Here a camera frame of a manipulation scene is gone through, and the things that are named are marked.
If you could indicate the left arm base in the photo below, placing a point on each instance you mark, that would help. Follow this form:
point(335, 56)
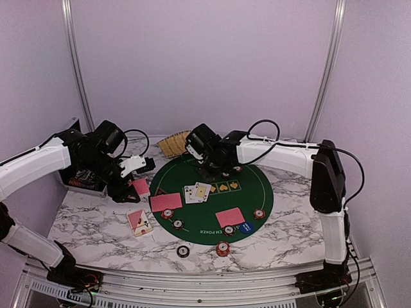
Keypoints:
point(66, 272)

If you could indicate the red backed card deck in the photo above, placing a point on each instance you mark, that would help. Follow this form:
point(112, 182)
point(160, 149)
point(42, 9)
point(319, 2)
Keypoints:
point(141, 187)

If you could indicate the black poker chip stack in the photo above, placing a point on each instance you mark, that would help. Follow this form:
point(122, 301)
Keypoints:
point(183, 251)

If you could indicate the ace of diamonds card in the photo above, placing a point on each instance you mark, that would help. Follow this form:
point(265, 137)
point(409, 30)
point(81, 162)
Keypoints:
point(201, 191)

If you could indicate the blue small blind button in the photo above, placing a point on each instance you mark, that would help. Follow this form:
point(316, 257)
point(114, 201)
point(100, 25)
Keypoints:
point(246, 228)

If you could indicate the aluminium frame post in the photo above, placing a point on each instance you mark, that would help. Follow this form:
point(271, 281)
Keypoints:
point(67, 15)
point(331, 59)

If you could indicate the orange purple chip row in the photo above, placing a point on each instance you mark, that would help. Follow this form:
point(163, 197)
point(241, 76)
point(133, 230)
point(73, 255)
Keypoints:
point(83, 184)

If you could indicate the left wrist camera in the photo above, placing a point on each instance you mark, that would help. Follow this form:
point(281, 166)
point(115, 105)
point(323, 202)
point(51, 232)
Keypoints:
point(139, 164)

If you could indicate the woven bamboo tray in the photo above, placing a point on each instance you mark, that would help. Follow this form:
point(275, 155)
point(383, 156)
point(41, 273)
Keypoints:
point(174, 145)

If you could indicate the face up playing card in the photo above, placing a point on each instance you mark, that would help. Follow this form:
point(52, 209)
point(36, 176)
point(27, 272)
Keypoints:
point(188, 194)

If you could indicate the triangular all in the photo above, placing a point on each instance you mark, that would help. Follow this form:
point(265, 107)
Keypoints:
point(160, 191)

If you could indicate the ace card box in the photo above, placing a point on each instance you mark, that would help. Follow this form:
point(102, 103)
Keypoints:
point(139, 223)

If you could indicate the red backed playing card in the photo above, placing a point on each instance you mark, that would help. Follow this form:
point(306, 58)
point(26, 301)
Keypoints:
point(162, 202)
point(230, 217)

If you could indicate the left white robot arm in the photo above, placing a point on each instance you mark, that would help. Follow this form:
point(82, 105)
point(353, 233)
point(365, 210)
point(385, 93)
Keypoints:
point(24, 173)

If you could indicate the green round poker mat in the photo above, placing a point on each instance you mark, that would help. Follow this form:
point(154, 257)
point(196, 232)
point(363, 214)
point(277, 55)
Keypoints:
point(248, 190)

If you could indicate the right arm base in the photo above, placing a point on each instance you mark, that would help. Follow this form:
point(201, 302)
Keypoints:
point(330, 276)

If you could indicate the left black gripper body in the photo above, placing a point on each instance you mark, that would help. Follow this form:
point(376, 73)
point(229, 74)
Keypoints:
point(98, 167)

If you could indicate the red poker chip stack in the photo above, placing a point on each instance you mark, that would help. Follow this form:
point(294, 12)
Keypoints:
point(223, 249)

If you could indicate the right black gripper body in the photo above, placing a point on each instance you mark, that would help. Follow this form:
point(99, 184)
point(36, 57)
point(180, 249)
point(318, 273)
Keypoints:
point(213, 168)

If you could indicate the front aluminium rail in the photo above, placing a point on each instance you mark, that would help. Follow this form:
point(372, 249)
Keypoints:
point(263, 288)

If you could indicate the right aluminium frame post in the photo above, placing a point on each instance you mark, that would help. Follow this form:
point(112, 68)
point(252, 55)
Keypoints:
point(331, 59)

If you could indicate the aluminium poker case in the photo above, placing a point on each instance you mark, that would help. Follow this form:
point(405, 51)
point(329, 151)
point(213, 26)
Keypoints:
point(80, 179)

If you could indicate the left aluminium frame post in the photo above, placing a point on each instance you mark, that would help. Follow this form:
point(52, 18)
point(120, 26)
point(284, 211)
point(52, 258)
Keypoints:
point(67, 15)

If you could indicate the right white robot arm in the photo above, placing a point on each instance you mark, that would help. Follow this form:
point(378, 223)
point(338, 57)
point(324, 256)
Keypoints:
point(319, 163)

